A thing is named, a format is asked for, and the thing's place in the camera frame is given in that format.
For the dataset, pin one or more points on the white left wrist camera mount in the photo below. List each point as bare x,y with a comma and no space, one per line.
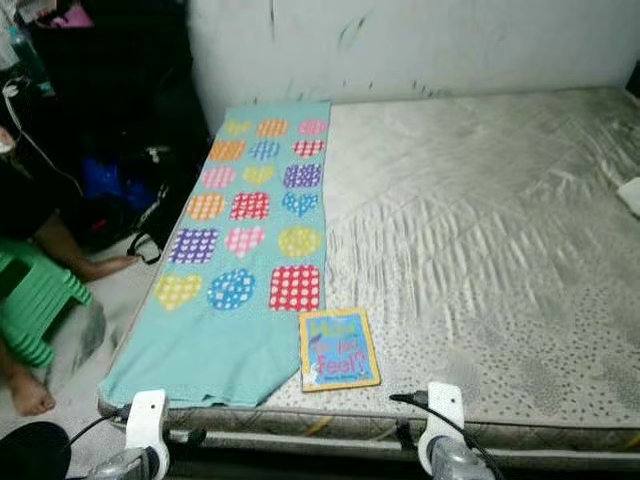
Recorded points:
148,420

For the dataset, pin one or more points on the white pillow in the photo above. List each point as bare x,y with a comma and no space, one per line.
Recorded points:
631,198

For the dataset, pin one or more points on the black standing fan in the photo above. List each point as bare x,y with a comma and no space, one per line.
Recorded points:
30,455

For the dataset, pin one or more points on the black bed frame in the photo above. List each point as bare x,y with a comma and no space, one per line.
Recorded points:
310,460

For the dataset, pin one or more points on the turquoise blanket with colourful shapes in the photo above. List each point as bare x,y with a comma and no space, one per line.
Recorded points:
210,350

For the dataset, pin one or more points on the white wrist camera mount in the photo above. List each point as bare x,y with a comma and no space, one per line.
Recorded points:
148,420
445,410

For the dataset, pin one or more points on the pink cloth item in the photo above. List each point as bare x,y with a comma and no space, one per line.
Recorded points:
70,17

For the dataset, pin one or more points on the yellow-edged blue children's book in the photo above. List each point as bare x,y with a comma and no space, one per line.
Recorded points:
340,350

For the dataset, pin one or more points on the black bag with white print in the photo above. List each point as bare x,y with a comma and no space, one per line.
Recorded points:
165,190

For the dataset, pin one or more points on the blue bag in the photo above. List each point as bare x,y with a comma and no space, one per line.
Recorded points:
115,185

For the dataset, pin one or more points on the person's right hand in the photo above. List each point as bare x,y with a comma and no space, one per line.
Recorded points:
5,140

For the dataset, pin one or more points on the stacked green plastic stools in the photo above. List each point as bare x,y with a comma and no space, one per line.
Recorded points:
40,295

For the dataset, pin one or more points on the grey quilted spotted mattress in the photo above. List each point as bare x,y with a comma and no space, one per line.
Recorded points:
460,200

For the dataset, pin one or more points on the dark wardrobe with small knobs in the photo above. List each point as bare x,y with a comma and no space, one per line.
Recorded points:
633,80

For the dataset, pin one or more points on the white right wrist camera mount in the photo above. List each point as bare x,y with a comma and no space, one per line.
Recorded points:
445,410

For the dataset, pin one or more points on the seated person in black shorts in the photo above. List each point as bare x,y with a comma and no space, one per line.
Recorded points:
60,250

